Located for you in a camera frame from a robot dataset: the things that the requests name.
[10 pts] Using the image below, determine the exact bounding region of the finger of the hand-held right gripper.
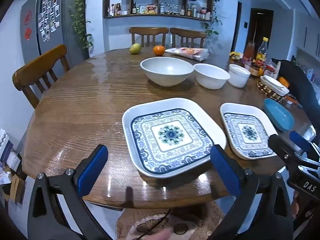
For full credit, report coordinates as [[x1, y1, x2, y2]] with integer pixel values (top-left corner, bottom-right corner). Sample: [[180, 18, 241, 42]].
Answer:
[[268, 134, 304, 173], [289, 131, 320, 163]]

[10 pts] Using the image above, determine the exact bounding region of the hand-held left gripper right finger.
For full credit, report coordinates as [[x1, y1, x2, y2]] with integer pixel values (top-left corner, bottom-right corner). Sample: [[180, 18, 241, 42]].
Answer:
[[209, 144, 293, 240]]

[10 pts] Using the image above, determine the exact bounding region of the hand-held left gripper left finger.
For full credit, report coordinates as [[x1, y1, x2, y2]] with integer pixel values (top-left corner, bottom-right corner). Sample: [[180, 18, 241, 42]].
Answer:
[[27, 144, 113, 240]]

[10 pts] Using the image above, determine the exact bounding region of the teal plate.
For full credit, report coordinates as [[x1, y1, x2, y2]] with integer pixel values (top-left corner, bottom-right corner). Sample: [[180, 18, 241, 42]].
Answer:
[[264, 98, 295, 132]]

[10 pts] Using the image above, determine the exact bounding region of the small patterned square plate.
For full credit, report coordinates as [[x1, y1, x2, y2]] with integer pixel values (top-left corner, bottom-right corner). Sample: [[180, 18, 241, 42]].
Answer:
[[220, 102, 279, 160]]

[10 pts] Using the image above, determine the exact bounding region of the large patterned square plate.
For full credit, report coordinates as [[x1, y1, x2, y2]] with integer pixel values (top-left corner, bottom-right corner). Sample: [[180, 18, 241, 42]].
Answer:
[[122, 97, 227, 178]]

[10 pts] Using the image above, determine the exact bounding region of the small straight-sided white bowl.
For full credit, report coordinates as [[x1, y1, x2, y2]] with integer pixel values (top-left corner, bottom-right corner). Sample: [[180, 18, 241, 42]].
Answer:
[[228, 64, 251, 88]]

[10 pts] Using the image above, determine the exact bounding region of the medium white bowl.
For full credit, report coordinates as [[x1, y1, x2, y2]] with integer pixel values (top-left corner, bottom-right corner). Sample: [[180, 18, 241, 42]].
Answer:
[[193, 63, 231, 90]]

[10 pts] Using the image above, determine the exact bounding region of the large white bowl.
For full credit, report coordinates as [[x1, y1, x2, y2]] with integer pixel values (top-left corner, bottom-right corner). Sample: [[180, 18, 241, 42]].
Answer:
[[140, 57, 194, 87]]

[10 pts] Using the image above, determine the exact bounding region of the person's right hand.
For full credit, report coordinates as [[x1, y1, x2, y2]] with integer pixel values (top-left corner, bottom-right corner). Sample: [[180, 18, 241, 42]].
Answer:
[[291, 191, 302, 218]]

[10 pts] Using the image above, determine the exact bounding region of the orange snack packet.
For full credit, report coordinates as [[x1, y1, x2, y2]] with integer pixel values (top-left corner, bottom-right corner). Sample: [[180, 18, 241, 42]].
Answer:
[[286, 94, 303, 107]]

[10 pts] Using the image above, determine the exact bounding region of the rectangular patterned white dish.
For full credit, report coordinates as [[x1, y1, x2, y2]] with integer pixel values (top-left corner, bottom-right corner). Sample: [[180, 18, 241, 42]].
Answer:
[[260, 76, 290, 97]]

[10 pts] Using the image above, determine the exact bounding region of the beaded wooden trivet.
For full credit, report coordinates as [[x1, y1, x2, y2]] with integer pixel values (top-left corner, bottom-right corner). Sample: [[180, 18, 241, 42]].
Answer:
[[256, 81, 284, 103]]

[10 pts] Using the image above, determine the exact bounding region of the black jacket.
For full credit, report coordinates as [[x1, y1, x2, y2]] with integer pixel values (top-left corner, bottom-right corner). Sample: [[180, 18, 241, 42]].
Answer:
[[271, 58, 319, 130]]

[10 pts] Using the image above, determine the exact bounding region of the round white black-rimmed plate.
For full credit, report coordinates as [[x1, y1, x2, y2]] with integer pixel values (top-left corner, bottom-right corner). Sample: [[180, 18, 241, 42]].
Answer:
[[262, 75, 288, 89]]

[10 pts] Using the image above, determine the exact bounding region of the row of small counter jars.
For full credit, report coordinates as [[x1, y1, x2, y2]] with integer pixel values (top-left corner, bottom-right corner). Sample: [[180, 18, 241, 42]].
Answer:
[[291, 55, 320, 83]]

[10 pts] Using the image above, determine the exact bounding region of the beige plush stool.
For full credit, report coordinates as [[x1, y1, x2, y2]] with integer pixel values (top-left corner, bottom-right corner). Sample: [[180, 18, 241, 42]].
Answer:
[[116, 201, 225, 240]]

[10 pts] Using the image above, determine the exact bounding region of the black-lidded sauce jar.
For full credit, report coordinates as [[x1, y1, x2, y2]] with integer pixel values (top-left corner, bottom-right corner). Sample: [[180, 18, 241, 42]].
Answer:
[[249, 62, 262, 77]]

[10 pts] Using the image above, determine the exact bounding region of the yellow-capped brown bottle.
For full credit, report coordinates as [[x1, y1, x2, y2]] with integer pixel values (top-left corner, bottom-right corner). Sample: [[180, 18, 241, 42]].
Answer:
[[255, 37, 269, 68]]

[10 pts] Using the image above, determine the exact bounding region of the red sauce bottle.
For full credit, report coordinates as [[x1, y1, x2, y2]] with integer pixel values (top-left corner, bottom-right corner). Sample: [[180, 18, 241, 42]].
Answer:
[[243, 41, 256, 63]]

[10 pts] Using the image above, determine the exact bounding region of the wooden chair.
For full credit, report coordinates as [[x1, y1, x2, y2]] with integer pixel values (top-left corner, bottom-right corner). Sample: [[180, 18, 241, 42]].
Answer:
[[12, 44, 71, 109], [129, 27, 169, 48], [170, 27, 207, 48]]

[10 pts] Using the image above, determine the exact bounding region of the dark wooden door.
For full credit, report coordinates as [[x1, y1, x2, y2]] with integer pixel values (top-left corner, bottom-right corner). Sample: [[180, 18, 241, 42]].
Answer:
[[246, 8, 274, 55]]

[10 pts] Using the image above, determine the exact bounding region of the plastic food bag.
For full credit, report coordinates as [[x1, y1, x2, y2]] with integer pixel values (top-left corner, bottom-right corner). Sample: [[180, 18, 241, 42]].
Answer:
[[165, 47, 209, 62]]

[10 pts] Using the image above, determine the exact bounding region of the green pear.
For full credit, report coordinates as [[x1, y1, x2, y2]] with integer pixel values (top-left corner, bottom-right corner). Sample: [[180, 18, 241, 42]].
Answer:
[[128, 43, 142, 55]]

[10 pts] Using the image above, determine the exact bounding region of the grey refrigerator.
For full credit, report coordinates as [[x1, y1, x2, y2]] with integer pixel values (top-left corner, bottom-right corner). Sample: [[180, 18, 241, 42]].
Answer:
[[19, 0, 87, 68]]

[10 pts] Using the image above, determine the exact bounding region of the trailing green vine plant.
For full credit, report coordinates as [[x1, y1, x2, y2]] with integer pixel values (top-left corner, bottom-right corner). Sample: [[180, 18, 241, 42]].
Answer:
[[204, 0, 223, 38], [66, 0, 94, 53]]

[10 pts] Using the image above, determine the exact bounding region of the group of fridge photo magnets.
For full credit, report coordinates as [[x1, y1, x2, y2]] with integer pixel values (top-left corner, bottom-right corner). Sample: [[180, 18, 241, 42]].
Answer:
[[37, 0, 62, 42]]

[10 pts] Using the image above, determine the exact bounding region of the row of shelf jars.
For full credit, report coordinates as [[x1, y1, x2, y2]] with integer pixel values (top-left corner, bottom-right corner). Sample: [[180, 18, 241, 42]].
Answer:
[[107, 2, 212, 20]]

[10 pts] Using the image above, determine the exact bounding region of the glass pot lid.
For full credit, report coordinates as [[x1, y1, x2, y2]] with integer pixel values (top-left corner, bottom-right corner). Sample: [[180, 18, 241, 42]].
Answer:
[[160, 0, 179, 14]]

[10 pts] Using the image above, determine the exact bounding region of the white wall cabinet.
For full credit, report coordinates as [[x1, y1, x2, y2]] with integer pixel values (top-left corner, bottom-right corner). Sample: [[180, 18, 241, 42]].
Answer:
[[292, 9, 320, 63]]

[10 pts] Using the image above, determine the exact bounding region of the dark wooden door frame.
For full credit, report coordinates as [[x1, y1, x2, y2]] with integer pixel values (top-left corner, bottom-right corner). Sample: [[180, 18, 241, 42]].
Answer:
[[231, 2, 243, 53]]

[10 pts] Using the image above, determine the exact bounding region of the dark wooden wall shelf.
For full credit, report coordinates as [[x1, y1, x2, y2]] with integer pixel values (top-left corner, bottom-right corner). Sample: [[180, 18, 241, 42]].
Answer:
[[102, 0, 215, 22]]

